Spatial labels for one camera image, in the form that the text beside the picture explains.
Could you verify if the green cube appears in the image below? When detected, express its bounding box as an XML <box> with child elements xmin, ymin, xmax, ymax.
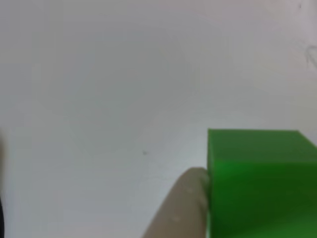
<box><xmin>207</xmin><ymin>128</ymin><xmax>317</xmax><ymax>238</ymax></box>

